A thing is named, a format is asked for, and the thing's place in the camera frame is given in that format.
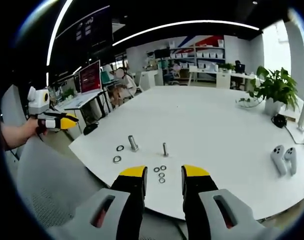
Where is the green potted plant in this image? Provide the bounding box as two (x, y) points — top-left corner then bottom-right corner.
(236, 65), (300, 116)

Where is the red screen monitor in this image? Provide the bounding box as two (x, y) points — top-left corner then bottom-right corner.
(78, 59), (103, 95)

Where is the dark hanging ceiling screen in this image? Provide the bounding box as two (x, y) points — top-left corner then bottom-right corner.
(54, 4), (113, 50)

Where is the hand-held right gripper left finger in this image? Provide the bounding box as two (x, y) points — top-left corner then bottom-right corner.
(74, 164), (148, 240)

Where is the white office desk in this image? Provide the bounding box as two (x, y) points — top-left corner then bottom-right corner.
(53, 89), (112, 131)

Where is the grey mesh chair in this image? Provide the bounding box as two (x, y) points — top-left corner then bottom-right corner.
(16, 136), (112, 229)

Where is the white stand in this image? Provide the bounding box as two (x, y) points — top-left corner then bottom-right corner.
(296, 96), (304, 133)

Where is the long white background table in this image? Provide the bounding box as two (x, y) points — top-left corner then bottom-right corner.
(188, 66), (259, 90)

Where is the black power adapter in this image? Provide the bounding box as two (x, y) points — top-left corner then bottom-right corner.
(271, 114), (288, 129)

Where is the white storage shelf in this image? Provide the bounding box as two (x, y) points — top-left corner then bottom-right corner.
(166, 39), (227, 70)

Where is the large threaded stud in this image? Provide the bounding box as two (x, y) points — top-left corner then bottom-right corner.
(127, 134), (140, 153)

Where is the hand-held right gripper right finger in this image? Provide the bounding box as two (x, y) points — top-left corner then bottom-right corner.
(181, 164), (269, 240)

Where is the grey game controller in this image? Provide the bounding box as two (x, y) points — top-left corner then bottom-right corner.
(270, 144), (288, 177)
(284, 146), (298, 175)

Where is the curved ceiling light strip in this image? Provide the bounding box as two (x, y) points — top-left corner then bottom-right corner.
(45, 0), (75, 87)
(112, 19), (260, 47)

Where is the person's left hand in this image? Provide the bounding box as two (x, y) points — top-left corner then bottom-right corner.
(24, 117), (49, 141)

